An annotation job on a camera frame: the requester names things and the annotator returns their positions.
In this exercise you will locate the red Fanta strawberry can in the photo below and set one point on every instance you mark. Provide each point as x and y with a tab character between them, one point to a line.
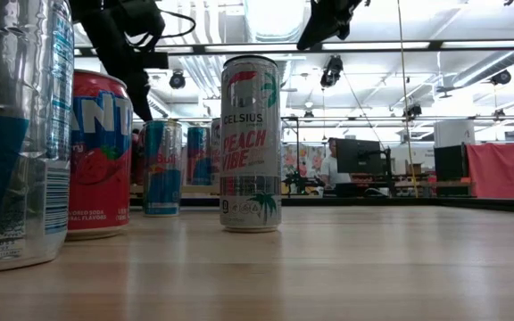
101	169

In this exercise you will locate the black monitor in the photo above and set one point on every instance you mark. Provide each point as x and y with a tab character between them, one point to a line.
451	162
358	156

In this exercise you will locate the blue silver Red Bull can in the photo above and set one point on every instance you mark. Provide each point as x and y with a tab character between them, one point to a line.
162	178

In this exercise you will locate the small black green robot arm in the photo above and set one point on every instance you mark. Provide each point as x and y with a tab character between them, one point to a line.
299	182

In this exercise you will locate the small brown cardboard box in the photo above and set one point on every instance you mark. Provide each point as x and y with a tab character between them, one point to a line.
414	168

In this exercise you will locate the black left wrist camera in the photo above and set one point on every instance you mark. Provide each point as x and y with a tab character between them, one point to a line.
143	18

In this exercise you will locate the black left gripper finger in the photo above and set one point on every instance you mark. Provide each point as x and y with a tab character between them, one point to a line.
138	89

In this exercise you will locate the floral patterned curtain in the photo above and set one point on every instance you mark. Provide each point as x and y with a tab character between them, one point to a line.
306	160

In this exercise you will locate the silver sugar-free Red Bull can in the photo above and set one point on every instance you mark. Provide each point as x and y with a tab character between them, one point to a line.
199	156
16	156

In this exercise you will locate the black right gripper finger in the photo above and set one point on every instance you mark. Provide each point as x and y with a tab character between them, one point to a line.
317	27

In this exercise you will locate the black ceiling camera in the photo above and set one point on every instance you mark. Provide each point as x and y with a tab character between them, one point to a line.
413	110
332	71
501	77
177	80

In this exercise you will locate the person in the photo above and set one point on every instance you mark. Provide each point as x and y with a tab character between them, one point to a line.
330	169

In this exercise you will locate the white tank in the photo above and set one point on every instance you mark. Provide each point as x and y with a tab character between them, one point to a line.
453	133

